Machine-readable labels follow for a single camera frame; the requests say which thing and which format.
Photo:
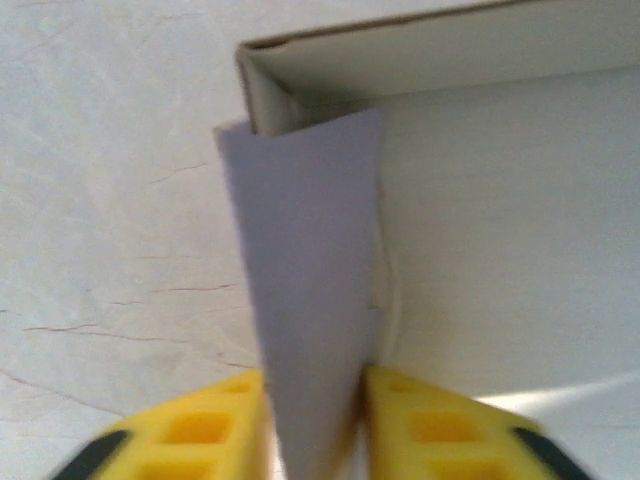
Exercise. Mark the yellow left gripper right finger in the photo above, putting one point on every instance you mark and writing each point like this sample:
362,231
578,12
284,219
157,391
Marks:
440,435

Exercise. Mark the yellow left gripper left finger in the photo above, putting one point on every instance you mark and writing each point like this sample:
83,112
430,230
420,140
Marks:
200,435

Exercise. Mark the lavender white paper box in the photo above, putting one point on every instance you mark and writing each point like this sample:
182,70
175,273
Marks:
300,250

